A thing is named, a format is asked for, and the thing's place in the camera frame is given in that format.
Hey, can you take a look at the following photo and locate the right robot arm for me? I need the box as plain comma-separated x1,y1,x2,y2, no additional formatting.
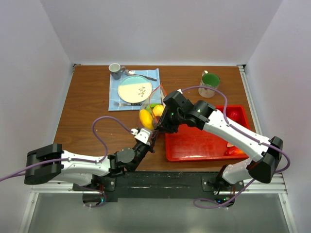
155,91,283,191

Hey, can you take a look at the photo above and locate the clear zip top bag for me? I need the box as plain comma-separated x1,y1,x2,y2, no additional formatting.
138,84,167,130

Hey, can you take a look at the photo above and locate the red pink peach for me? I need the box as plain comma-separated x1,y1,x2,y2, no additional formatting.
224,147,244,156

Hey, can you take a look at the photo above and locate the red textured lychee fruit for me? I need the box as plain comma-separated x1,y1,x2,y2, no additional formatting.
227,110,242,122

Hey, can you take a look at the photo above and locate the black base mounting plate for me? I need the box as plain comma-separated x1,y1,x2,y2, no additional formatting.
72,171,244,203

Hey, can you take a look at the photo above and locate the yellow lemon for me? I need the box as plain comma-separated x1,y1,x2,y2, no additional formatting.
139,109,154,130

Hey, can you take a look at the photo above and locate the black handled fork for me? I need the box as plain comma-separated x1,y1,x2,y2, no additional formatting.
114,102,142,107

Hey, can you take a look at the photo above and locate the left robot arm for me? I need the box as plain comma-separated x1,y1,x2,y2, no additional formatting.
24,138,156,190

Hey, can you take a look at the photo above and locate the grey mug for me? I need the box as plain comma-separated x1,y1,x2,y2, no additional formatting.
108,63,126,80

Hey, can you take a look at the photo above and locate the cream and teal plate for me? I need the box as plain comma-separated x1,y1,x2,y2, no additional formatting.
118,76,153,103

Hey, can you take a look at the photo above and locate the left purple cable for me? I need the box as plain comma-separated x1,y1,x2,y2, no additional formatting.
0,116,134,183

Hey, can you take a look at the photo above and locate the floral mug green inside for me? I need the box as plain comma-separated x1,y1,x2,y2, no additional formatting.
198,70,220,98

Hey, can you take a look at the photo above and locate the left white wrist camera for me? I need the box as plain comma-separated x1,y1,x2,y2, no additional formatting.
131,128,152,146

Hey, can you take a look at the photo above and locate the metal spoon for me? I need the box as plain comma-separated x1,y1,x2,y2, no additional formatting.
124,69,157,82

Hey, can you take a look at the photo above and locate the yellow apple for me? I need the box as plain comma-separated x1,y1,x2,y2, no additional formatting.
153,104,165,116

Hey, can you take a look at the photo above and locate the red plastic tray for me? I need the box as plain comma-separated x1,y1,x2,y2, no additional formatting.
164,104,251,162

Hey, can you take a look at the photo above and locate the blue checked cloth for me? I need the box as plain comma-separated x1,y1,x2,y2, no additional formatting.
108,68,160,111

